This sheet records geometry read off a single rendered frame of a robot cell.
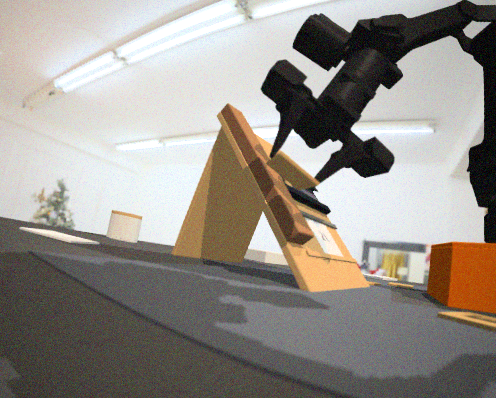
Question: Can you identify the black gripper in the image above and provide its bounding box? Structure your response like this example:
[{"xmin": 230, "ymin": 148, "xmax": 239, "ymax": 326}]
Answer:
[{"xmin": 260, "ymin": 59, "xmax": 395, "ymax": 184}]

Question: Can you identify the cream cylindrical jar with orange lid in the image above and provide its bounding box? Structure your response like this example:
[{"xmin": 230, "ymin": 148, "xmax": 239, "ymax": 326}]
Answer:
[{"xmin": 106, "ymin": 210, "xmax": 142, "ymax": 243}]

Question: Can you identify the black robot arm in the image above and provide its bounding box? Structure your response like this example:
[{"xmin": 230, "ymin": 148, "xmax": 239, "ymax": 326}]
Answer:
[{"xmin": 292, "ymin": 0, "xmax": 496, "ymax": 244}]

